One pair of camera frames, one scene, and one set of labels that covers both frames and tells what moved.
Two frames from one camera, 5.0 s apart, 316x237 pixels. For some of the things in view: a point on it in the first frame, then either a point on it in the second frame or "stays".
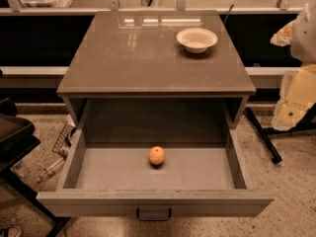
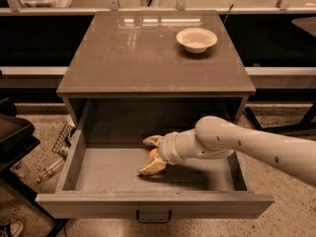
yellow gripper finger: [282, 38] → [155, 166]
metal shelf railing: [113, 4] stays
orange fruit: [156, 155] stays
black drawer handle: [170, 215] stays
